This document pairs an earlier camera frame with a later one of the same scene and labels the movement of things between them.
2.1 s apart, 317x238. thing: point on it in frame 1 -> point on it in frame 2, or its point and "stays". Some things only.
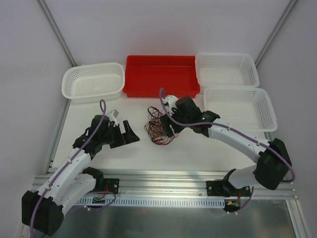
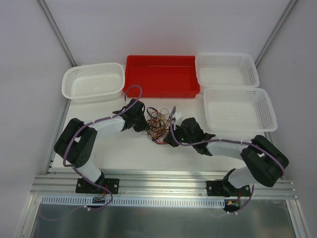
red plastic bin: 145,75 stays
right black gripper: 172,119 -> 177,134
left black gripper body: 120,138 -> 139,121
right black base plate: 225,188 stays
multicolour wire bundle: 154,127 stays
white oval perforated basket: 93,82 stays
